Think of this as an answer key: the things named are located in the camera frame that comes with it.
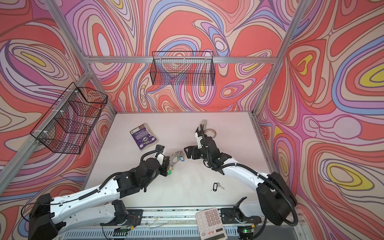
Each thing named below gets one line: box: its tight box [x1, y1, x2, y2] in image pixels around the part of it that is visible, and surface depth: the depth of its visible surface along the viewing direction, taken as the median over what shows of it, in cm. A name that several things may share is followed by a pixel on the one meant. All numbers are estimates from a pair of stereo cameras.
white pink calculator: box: [195, 207, 228, 240], surface depth 71 cm
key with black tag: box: [213, 182, 225, 192], surface depth 86 cm
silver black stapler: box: [200, 119, 208, 131], surface depth 113 cm
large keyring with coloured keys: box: [167, 150, 185, 176], surface depth 80 cm
